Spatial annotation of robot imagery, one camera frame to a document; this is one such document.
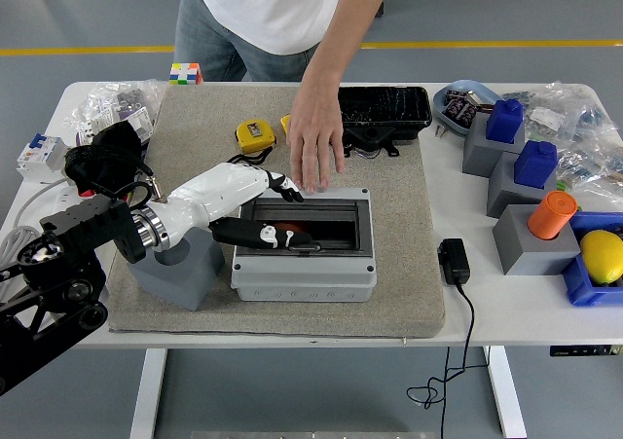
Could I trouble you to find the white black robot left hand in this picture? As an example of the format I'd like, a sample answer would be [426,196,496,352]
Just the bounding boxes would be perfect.
[144,161,313,251]

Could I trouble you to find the person's hand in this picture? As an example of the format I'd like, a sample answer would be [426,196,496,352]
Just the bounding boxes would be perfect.
[285,86,347,195]

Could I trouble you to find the smoky transparent box lid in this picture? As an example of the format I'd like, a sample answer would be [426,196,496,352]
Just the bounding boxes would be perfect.
[241,198,367,254]

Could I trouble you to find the grey block with round hole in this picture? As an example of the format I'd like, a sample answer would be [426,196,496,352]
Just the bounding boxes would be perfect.
[125,227,226,312]

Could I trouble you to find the grey plastic junction box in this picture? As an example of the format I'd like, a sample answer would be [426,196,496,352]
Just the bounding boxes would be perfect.
[230,185,379,304]

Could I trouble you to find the grey-brown mat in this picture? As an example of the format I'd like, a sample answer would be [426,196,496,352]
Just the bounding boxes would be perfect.
[99,84,447,339]

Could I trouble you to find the black cloth glove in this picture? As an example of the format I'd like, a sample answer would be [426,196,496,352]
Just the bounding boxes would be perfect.
[65,120,147,200]

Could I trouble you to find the colourful puzzle cube with white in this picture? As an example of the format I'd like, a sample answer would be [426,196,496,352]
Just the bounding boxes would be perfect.
[168,62,203,87]

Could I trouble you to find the clear bag of small parts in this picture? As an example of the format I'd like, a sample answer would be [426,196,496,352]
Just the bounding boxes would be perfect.
[72,79,169,156]

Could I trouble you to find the light blue dish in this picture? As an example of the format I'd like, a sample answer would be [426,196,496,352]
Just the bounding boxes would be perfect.
[432,79,502,137]

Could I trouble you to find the person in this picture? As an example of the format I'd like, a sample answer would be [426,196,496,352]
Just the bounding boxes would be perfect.
[173,0,351,83]

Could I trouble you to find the dark purple packets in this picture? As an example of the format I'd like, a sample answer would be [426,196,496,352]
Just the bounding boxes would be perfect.
[443,88,481,125]

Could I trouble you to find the grey block holder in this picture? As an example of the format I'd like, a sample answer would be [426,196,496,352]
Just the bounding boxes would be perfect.
[486,151,559,219]
[492,203,583,276]
[461,112,527,177]

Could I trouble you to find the silver metal part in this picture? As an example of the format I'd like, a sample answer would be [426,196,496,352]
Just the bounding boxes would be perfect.
[465,91,494,110]

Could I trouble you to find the white blue circuit breaker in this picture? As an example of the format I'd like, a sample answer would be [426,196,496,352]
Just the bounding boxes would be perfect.
[17,133,79,185]

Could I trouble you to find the blue plastic block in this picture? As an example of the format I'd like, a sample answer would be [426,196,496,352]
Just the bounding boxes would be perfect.
[513,140,559,190]
[486,98,525,145]

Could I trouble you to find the black power adapter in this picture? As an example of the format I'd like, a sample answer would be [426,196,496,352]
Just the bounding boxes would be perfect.
[436,238,472,287]

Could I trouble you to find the white table leg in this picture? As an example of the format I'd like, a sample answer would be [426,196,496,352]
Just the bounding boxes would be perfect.
[481,346,528,439]
[128,348,169,439]

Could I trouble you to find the clear bag of components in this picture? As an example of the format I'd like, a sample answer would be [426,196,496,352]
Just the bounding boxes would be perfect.
[554,117,623,206]
[500,81,609,143]

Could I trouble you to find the blue plastic bin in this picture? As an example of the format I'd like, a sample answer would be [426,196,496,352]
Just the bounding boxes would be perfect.
[562,210,623,308]

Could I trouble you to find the yellow lemon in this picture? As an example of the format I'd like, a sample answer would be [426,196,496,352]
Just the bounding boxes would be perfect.
[579,230,623,285]

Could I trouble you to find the black table control panel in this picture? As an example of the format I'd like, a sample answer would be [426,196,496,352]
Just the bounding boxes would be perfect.
[549,344,623,358]

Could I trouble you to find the yellow tape measure with strap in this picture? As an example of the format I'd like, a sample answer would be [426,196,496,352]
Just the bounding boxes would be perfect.
[227,119,277,167]

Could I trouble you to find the black plastic enclosure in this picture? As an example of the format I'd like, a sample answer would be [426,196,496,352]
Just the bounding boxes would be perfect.
[335,86,434,159]

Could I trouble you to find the grey power strip cable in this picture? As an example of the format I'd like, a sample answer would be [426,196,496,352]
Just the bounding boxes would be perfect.
[0,175,74,274]

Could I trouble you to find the black adapter cord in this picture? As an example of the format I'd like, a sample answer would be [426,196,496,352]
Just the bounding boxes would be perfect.
[406,282,491,439]

